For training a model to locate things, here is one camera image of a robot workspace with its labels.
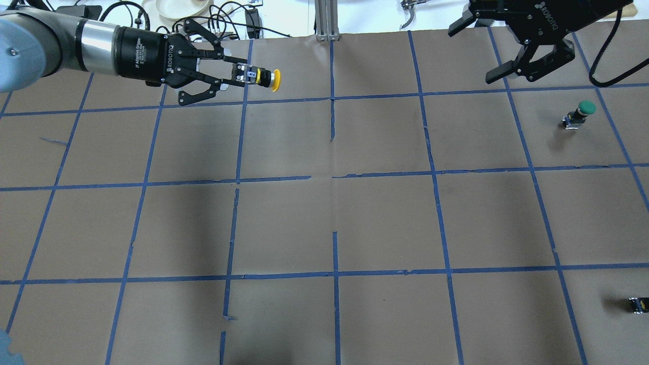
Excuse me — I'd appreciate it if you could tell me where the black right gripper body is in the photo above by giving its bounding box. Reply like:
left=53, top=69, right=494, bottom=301
left=448, top=1, right=632, bottom=46

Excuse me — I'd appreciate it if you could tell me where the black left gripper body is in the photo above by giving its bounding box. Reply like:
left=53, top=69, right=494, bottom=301
left=118, top=27, right=198, bottom=86

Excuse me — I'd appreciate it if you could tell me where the yellow push button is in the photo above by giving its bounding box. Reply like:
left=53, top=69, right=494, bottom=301
left=232, top=63, right=282, bottom=92

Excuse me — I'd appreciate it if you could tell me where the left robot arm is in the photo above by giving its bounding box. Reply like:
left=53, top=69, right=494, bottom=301
left=1, top=6, right=258, bottom=105

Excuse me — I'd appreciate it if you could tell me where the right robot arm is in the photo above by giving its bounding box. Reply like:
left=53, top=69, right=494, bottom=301
left=448, top=1, right=647, bottom=88

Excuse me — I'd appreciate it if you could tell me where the green push button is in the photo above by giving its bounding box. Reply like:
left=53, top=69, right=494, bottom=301
left=562, top=101, right=597, bottom=131

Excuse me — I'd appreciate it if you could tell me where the black button at edge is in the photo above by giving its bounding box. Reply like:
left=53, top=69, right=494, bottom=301
left=628, top=297, right=649, bottom=314

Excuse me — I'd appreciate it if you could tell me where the black power adapter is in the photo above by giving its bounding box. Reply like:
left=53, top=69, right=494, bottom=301
left=245, top=7, right=262, bottom=39

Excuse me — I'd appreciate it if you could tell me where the aluminium frame post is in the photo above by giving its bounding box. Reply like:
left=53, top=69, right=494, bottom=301
left=314, top=0, right=340, bottom=42

